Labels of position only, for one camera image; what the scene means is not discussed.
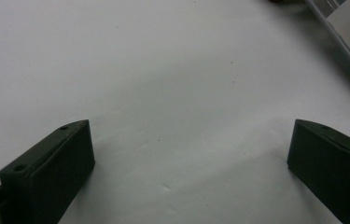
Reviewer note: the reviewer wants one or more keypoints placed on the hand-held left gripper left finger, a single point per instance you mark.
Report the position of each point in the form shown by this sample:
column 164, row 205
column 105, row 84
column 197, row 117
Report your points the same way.
column 46, row 177

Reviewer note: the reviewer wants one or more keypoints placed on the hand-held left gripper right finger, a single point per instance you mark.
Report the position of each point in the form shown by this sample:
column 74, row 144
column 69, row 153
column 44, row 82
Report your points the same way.
column 334, row 168

